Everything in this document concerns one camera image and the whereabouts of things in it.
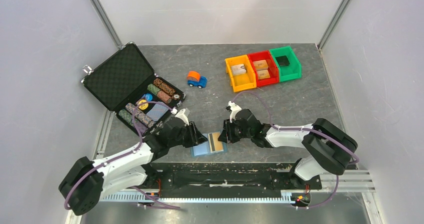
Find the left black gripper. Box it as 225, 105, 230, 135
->
168, 121, 208, 148

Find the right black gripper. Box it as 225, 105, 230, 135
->
218, 117, 253, 144

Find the blue card holder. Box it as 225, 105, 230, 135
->
190, 133, 227, 157

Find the gold VIP card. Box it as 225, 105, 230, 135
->
256, 69, 271, 80

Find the gold striped card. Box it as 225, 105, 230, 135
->
208, 132, 225, 153

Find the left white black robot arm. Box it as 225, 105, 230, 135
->
58, 117, 208, 216

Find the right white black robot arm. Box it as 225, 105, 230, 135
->
218, 109, 358, 188

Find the blue playing card deck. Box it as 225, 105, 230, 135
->
146, 102, 169, 121

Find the white card stack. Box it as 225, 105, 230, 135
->
230, 64, 247, 76

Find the gold card in red bin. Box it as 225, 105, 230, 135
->
252, 59, 269, 71

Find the black card in green bin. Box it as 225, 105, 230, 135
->
275, 55, 290, 67

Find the blue orange toy car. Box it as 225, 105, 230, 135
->
187, 71, 208, 89

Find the yellow dealer chip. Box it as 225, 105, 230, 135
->
137, 98, 149, 110

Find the yellow storage bin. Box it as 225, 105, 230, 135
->
225, 55, 257, 93

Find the red storage bin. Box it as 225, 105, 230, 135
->
248, 50, 280, 87

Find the black poker chip case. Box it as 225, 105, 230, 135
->
81, 42, 186, 134

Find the green storage bin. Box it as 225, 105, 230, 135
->
269, 46, 302, 82

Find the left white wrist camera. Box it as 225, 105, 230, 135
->
171, 108, 190, 126

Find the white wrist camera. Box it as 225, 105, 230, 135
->
226, 101, 242, 123
171, 108, 190, 126

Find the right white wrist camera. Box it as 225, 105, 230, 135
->
226, 101, 242, 123

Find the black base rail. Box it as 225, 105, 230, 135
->
138, 163, 322, 198

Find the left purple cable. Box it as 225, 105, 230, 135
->
63, 100, 181, 211

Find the purple cable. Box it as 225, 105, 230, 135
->
231, 91, 361, 210
63, 100, 181, 211

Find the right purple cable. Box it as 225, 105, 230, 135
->
231, 91, 361, 210

